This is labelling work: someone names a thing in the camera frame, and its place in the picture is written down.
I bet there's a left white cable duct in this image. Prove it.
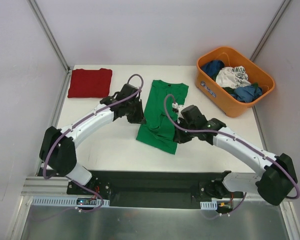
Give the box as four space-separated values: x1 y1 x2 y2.
32 196 110 208

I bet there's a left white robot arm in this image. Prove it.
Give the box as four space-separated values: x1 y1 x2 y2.
39 83 146 195

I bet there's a right white cable duct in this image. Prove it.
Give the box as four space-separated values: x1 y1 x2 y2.
200 200 218 211

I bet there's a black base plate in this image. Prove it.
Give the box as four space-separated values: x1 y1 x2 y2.
66 169 245 208

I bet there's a white printed t-shirt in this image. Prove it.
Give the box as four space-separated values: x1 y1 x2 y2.
215 66 251 89

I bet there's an orange plastic basket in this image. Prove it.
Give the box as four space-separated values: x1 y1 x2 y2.
195 46 276 118

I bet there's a left aluminium post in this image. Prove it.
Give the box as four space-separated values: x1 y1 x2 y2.
27 0 71 72

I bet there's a folded red t-shirt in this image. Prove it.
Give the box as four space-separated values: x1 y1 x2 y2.
67 68 113 98

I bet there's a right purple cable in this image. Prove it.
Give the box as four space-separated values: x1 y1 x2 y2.
163 93 300 201

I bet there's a right aluminium post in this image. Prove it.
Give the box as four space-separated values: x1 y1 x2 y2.
249 0 293 62

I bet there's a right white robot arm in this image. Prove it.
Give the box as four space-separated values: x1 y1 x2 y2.
172 103 298 206

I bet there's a white cable duct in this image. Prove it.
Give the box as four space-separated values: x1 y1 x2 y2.
32 196 110 208
200 200 218 211

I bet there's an aluminium frame rail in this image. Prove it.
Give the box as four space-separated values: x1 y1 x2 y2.
21 174 291 201

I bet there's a green t-shirt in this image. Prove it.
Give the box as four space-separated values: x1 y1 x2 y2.
136 80 189 155

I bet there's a dark blue t-shirt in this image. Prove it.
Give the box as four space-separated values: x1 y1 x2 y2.
200 60 225 78

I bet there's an aluminium post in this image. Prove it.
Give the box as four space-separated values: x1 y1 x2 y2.
27 0 71 72
249 0 293 62

